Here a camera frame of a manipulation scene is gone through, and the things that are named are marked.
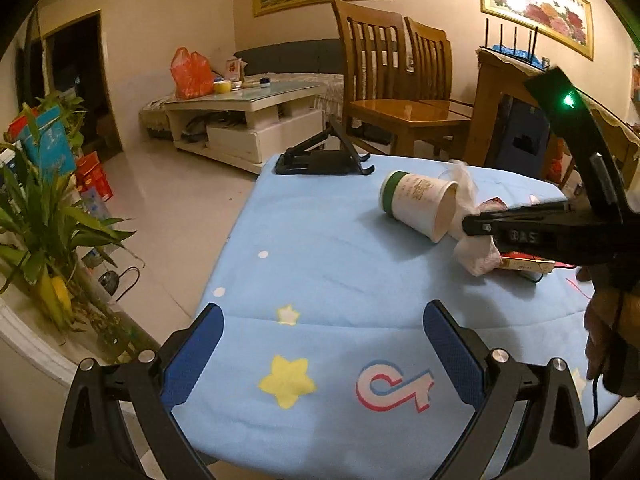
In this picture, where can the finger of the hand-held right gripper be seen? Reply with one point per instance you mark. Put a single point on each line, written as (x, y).
(547, 204)
(487, 224)

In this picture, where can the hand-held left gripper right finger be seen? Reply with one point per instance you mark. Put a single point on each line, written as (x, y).
(452, 355)

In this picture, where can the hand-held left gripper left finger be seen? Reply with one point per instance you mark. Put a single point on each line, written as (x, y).
(192, 360)

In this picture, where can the white tissue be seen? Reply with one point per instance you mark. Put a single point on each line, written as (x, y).
(475, 252)

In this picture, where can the red cigarette pack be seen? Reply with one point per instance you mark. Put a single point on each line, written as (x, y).
(525, 264)

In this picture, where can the white paper cup green rim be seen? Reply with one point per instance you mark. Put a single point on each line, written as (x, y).
(417, 200)

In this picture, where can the person's right hand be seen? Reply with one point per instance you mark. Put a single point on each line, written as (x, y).
(597, 340)

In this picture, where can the blue plastic stool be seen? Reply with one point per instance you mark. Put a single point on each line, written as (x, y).
(520, 135)

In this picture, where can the wooden dining table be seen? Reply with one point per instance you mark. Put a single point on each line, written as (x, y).
(487, 105)

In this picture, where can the wooden slat-back chair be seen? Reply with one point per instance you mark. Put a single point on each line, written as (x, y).
(385, 110)
(430, 60)

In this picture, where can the black wifi router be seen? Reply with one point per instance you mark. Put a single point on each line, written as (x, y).
(512, 52)

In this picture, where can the blue printed blanket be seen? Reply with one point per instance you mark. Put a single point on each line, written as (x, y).
(320, 270)

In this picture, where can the white cabinet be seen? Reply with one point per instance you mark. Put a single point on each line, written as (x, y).
(30, 355)

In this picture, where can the black phone stand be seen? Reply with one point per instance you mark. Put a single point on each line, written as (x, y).
(320, 162)

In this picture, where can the framed flower painting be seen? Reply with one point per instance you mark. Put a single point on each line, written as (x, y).
(535, 7)

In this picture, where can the green potted plant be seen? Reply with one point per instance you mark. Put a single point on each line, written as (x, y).
(40, 230)

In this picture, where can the red gift box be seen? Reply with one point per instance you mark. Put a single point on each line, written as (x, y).
(95, 175)

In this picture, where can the white glass-top coffee table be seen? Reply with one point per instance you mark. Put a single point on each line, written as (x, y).
(250, 120)

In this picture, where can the blue gift box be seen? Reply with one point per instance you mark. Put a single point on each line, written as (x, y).
(47, 147)

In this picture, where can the grey sofa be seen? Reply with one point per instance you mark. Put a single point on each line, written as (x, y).
(285, 57)

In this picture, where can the orange plastic bag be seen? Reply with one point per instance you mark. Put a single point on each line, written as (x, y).
(190, 75)

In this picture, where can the small printed carton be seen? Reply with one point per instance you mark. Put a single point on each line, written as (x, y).
(234, 67)

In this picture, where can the black television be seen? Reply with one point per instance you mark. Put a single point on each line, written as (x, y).
(27, 60)

